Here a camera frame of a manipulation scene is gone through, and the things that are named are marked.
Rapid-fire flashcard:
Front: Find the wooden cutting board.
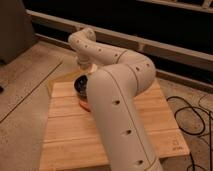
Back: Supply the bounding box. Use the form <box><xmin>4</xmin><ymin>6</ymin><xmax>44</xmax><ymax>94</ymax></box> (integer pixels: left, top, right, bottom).
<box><xmin>39</xmin><ymin>82</ymin><xmax>189</xmax><ymax>171</ymax></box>

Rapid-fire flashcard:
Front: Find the grey cabinet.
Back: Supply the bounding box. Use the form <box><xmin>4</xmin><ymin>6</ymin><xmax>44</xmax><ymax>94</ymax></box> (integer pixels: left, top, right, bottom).
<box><xmin>0</xmin><ymin>0</ymin><xmax>37</xmax><ymax>63</ymax></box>

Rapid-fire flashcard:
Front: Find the orange carrot toy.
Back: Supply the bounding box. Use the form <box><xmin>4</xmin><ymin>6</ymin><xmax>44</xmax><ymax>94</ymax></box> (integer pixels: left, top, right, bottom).
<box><xmin>79</xmin><ymin>100</ymin><xmax>91</xmax><ymax>112</ymax></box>

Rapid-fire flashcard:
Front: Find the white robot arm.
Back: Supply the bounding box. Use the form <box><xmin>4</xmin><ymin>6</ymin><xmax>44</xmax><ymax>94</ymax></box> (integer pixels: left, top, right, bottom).
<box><xmin>68</xmin><ymin>28</ymin><xmax>163</xmax><ymax>171</ymax></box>

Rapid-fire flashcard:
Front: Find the white metal rail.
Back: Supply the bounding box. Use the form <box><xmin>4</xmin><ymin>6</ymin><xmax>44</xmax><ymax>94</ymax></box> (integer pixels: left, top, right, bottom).
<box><xmin>27</xmin><ymin>10</ymin><xmax>213</xmax><ymax>72</ymax></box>

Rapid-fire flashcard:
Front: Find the dark ceramic bowl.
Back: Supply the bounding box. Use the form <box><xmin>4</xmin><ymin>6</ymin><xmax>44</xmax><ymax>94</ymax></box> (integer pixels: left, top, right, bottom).
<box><xmin>74</xmin><ymin>75</ymin><xmax>88</xmax><ymax>98</ymax></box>

